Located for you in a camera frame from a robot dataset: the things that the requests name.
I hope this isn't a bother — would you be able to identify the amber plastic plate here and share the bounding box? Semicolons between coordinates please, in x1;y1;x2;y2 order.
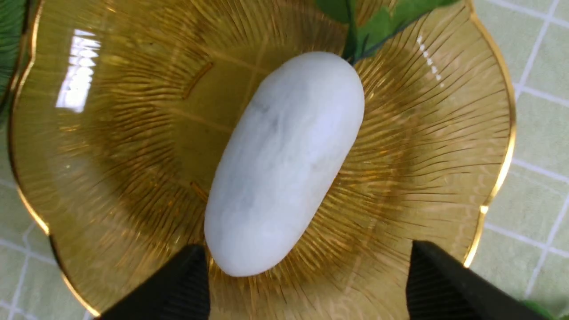
8;0;516;320

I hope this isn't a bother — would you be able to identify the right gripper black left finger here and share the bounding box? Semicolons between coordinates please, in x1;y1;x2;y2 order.
99;244;211;320

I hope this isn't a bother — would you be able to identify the green plastic plate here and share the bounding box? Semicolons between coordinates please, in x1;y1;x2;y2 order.
0;0;30;111

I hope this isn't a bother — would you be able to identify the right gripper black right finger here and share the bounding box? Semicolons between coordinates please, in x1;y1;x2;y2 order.
405;240;546;320

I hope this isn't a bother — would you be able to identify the white toy radish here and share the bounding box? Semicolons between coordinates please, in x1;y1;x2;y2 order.
204;0;453;277

